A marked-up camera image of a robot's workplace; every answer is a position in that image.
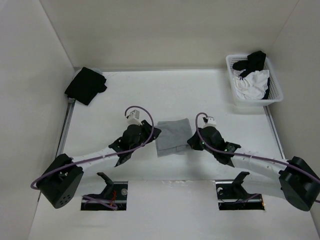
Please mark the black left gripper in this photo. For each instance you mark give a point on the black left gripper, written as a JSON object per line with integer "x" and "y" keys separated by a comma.
{"x": 146, "y": 128}

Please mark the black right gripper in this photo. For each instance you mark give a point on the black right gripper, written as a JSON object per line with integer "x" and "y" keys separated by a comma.
{"x": 193, "y": 141}

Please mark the grey tank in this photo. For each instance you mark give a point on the grey tank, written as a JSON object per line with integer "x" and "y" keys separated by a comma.
{"x": 173, "y": 137}
{"x": 97, "y": 70}

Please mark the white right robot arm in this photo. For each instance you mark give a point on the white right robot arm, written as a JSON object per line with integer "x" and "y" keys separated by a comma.
{"x": 293, "y": 180}

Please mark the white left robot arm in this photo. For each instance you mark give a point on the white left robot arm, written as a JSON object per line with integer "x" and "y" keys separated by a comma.
{"x": 60, "y": 181}

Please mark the white tank top in basket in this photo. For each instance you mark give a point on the white tank top in basket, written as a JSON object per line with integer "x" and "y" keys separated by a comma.
{"x": 253, "y": 87}

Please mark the folded black tank top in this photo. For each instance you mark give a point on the folded black tank top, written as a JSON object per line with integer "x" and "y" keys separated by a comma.
{"x": 85, "y": 86}

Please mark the folded grey tank top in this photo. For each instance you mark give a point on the folded grey tank top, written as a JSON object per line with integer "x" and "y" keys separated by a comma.
{"x": 97, "y": 70}

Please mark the black tank top in basket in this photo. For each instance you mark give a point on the black tank top in basket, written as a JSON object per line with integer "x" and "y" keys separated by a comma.
{"x": 255, "y": 62}

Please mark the white plastic basket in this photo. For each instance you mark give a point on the white plastic basket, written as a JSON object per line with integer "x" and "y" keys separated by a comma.
{"x": 274, "y": 95}

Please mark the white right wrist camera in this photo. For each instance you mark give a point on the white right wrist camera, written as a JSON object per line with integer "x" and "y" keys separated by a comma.
{"x": 209, "y": 121}

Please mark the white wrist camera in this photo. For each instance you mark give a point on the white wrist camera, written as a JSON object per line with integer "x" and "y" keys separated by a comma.
{"x": 209, "y": 121}
{"x": 132, "y": 117}

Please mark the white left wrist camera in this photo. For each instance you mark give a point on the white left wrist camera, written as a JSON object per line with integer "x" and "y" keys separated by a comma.
{"x": 132, "y": 117}

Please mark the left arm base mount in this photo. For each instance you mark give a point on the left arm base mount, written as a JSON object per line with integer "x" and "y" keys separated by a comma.
{"x": 112, "y": 198}

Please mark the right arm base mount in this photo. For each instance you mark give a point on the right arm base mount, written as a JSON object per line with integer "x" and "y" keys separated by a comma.
{"x": 231, "y": 195}

